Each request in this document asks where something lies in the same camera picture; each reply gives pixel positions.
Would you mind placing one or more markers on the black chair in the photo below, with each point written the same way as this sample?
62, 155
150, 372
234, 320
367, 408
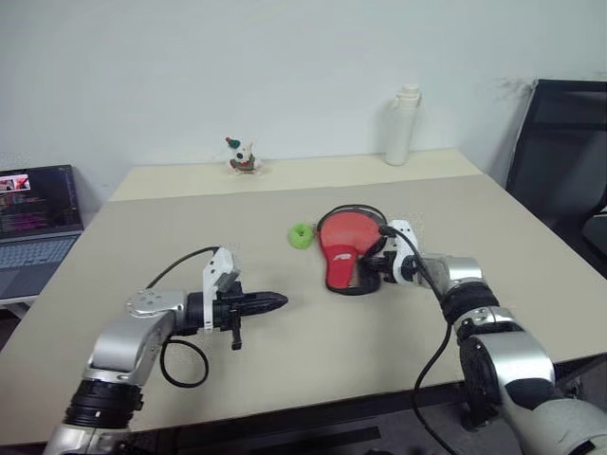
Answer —
559, 166

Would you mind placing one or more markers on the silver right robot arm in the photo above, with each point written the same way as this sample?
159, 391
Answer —
512, 351

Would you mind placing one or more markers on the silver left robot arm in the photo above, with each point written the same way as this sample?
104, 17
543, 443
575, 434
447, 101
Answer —
123, 341

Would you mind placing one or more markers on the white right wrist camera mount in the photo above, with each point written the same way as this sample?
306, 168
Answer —
403, 232

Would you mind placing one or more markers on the white dog figurine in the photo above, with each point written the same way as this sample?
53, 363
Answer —
242, 156

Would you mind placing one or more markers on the white bottle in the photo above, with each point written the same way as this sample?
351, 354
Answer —
400, 132

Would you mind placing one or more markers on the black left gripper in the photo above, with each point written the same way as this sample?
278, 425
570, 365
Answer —
223, 308

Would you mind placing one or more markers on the black racket cover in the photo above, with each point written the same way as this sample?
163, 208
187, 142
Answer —
339, 276

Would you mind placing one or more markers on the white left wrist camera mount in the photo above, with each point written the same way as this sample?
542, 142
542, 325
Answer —
220, 260

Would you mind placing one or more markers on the black table frame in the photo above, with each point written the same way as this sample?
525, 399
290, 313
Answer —
284, 422

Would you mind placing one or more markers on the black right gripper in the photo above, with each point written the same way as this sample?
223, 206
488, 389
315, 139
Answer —
386, 267

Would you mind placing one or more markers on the open laptop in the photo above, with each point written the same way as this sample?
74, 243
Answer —
33, 213

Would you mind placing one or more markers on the red table tennis paddle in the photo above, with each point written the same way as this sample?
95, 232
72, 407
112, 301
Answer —
346, 230

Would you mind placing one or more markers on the white side table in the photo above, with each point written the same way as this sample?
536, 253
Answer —
14, 308

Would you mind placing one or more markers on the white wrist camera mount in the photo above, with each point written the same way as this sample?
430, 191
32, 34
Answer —
403, 232
220, 260

